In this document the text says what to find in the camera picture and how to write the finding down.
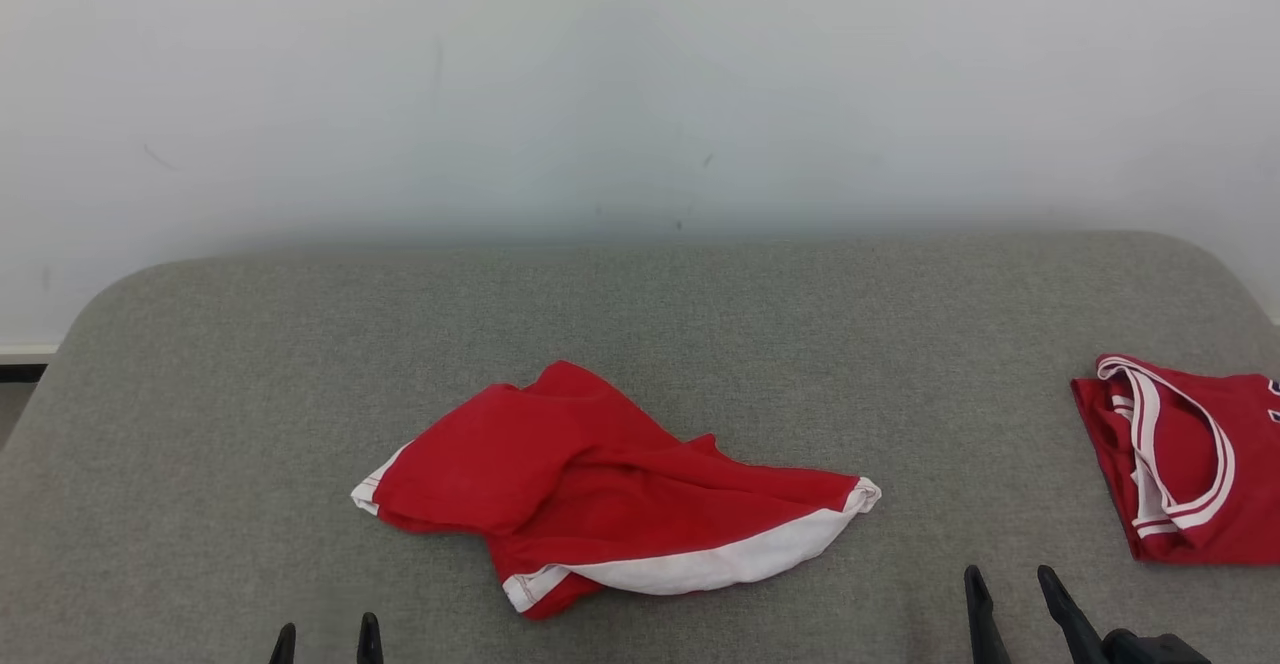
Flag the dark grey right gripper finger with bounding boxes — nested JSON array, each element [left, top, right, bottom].
[[1037, 564, 1107, 664], [963, 564, 1012, 664]]

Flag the red shorts with white bands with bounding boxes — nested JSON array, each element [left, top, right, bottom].
[[350, 360, 883, 621]]

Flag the red jersey with black lettering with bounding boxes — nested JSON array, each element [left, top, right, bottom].
[[1070, 352, 1280, 566]]

